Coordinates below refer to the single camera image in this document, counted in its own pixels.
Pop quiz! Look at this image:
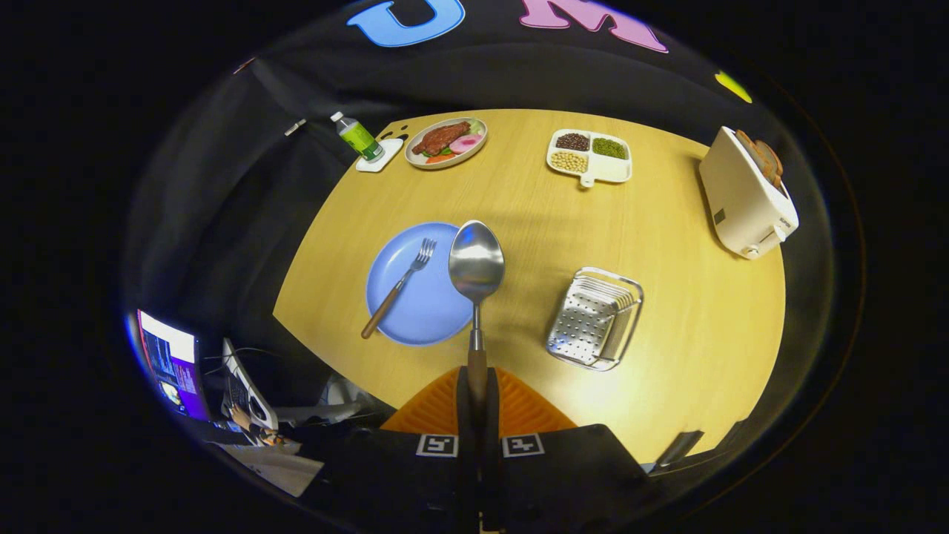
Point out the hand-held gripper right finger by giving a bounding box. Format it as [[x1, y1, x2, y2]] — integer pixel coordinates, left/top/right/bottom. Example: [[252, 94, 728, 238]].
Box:
[[480, 366, 655, 534]]

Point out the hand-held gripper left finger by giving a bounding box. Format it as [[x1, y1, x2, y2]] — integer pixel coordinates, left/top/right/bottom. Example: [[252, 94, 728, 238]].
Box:
[[297, 366, 480, 534]]

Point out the wooden-handled metal fork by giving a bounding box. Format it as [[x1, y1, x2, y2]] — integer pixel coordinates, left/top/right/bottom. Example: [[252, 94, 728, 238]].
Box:
[[361, 238, 437, 340]]

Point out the wooden-handled metal spoon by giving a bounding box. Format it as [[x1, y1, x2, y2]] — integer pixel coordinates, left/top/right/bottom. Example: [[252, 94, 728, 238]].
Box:
[[449, 220, 506, 427]]

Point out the white paper sheet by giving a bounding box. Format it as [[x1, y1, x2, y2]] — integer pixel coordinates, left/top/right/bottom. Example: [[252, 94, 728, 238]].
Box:
[[222, 444, 325, 498]]

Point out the metal drain basket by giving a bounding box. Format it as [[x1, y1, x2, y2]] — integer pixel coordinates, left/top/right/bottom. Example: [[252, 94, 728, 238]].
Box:
[[546, 267, 644, 372]]

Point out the blue plate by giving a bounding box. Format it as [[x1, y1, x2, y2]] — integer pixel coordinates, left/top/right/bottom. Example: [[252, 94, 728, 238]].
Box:
[[366, 222, 475, 347]]

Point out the open laptop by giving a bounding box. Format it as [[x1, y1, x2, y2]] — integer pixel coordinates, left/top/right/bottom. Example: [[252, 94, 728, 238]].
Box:
[[221, 337, 280, 431]]

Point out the lit computer monitor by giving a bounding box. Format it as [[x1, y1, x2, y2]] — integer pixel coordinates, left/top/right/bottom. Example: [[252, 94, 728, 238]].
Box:
[[137, 310, 212, 422]]

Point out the white divided bean dish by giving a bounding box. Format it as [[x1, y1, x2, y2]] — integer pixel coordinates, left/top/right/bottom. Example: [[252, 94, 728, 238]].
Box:
[[546, 128, 633, 188]]

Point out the beige food plate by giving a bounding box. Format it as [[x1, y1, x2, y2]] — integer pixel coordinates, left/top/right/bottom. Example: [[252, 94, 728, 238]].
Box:
[[405, 117, 489, 171]]

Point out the white square coaster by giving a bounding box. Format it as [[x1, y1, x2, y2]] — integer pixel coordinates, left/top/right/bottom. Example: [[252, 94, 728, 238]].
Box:
[[355, 137, 405, 174]]

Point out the white toaster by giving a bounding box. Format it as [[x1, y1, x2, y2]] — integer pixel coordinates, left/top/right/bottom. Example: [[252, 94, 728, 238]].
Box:
[[698, 126, 800, 260]]

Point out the brown steak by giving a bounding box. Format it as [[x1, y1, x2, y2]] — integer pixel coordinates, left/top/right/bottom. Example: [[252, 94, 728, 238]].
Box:
[[412, 121, 472, 156]]

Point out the green drink bottle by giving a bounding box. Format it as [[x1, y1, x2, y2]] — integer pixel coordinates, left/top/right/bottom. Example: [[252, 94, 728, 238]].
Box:
[[331, 111, 386, 163]]

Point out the brown toast slice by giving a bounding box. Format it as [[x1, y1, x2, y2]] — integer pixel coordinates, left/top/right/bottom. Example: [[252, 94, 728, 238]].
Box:
[[735, 130, 772, 179], [753, 139, 784, 186]]

